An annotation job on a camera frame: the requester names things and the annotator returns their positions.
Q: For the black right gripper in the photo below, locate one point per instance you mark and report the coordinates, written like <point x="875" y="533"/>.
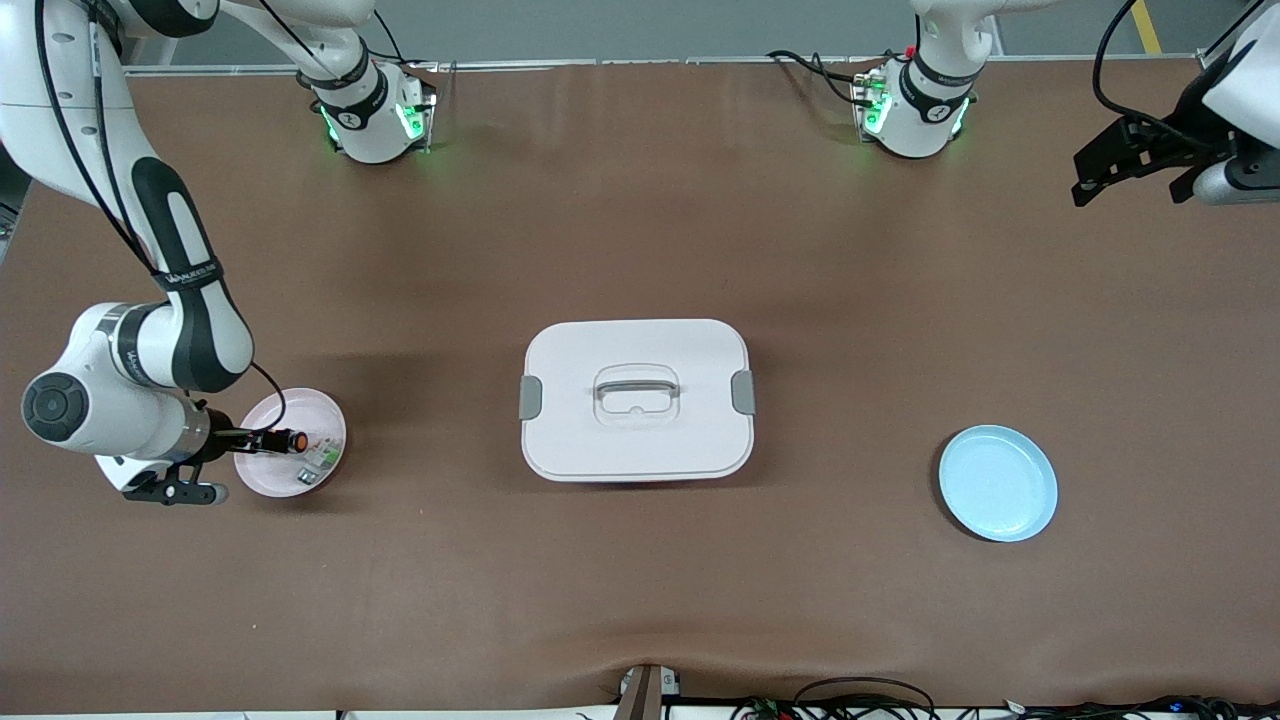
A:
<point x="221" y="441"/>

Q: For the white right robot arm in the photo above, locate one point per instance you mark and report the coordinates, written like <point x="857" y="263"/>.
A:
<point x="190" y="330"/>

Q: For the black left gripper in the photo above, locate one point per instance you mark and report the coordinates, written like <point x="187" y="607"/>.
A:
<point x="1178" y="141"/>

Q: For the white lidded storage box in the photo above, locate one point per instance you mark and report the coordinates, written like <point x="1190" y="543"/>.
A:
<point x="640" y="450"/>

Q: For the pink round plate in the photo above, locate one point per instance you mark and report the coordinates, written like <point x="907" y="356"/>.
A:
<point x="285" y="480"/>

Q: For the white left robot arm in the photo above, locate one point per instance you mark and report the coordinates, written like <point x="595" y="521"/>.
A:
<point x="915" y="125"/>

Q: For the light blue round plate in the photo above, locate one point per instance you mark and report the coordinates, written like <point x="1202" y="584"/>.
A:
<point x="998" y="485"/>

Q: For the green white switch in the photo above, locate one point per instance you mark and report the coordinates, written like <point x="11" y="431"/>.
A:
<point x="322" y="460"/>

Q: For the brown camera mount post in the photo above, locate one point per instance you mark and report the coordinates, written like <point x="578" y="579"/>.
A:
<point x="640" y="700"/>

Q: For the grey box latch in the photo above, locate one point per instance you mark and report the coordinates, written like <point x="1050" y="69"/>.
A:
<point x="530" y="398"/>
<point x="743" y="392"/>

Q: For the silver table edge rail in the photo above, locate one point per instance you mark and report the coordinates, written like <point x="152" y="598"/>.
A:
<point x="560" y="64"/>

